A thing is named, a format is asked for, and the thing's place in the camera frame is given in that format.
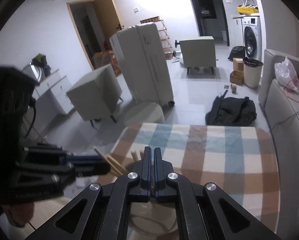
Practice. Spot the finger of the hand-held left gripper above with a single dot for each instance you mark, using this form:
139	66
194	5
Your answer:
87	158
94	169

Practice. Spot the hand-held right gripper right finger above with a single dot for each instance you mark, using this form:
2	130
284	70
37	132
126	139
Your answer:
158	175

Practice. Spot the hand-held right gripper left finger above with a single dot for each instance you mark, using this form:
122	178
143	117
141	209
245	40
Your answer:
147	175

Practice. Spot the white cylindrical utensil holder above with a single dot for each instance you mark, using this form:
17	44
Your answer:
152	217

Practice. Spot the person's left hand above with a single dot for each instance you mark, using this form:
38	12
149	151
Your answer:
19	213

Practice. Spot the plaid blanket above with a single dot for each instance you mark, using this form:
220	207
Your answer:
214	150

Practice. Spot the beige nightstand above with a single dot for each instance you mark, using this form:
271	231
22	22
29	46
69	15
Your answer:
94	95
198	52

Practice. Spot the white dresser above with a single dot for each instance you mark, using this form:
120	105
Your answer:
57	90

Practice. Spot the black backpack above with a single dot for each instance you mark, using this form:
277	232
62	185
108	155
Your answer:
234	112

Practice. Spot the round mirror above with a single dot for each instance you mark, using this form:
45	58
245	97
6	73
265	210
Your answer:
33	71

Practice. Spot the brown cardboard boxes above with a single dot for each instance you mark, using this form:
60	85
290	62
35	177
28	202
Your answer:
102	58

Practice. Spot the green plant bouquet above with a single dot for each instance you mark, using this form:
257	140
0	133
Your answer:
39	60

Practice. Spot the white suitcase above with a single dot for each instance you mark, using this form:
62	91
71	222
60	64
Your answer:
144	65

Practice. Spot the brown tape roll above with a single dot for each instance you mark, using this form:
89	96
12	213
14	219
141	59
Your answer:
233	88

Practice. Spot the open cardboard box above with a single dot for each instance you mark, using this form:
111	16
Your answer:
236	78

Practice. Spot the black dumbbell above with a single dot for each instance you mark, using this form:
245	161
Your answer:
177	43

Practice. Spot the grey sofa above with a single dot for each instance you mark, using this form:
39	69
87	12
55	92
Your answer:
284	130

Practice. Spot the beige trash bin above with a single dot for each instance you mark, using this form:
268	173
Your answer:
252	76

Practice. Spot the closed cardboard box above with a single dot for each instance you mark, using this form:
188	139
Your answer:
238	64

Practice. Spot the wooden rack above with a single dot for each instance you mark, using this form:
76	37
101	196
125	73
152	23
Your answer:
164	33

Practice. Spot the black trash bag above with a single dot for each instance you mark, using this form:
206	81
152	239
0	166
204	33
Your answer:
237	52

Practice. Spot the wooden door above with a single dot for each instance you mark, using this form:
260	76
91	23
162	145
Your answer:
107	12

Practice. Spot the white plastic bag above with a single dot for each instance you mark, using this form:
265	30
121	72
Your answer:
285	72

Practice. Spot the white washing machine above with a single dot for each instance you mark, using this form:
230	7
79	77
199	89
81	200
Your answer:
250	40

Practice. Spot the yellow crate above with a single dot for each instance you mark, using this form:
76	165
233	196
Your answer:
248	10

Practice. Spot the black door frame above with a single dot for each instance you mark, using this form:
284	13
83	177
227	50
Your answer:
193	12

